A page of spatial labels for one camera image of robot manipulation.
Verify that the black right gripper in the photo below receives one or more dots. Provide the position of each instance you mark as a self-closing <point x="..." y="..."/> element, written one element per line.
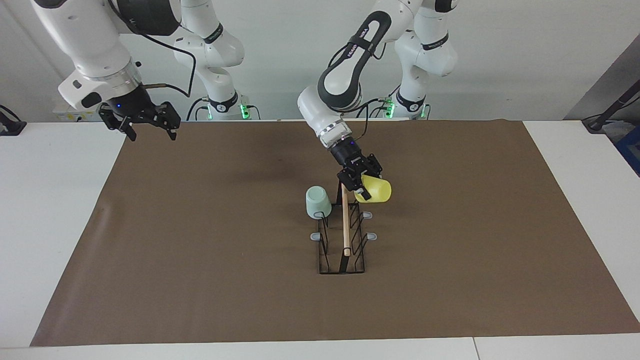
<point x="127" y="106"/>

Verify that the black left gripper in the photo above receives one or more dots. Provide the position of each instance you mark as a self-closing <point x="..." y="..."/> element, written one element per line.
<point x="350" y="157"/>

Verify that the yellow plastic cup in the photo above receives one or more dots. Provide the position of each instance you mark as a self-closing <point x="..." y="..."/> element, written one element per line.
<point x="379" y="190"/>

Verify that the pale green plastic cup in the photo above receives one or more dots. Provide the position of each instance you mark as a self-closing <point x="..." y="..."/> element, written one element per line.
<point x="318" y="202"/>

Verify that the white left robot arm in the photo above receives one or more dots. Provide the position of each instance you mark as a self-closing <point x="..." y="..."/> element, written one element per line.
<point x="340" y="80"/>

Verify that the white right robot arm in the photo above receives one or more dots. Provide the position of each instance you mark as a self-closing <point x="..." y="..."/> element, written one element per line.
<point x="90" y="45"/>

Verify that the black table clamp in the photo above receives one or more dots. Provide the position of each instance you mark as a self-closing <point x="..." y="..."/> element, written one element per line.
<point x="12" y="127"/>

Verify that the brown table mat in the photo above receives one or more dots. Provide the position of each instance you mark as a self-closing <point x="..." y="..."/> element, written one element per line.
<point x="200" y="290"/>

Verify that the black stand pole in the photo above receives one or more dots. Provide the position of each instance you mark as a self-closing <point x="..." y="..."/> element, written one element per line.
<point x="597" y="122"/>

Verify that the blue crate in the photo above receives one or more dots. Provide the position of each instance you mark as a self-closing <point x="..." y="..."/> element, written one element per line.
<point x="631" y="147"/>

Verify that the white wall power box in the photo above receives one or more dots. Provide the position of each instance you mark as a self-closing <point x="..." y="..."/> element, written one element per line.
<point x="62" y="116"/>

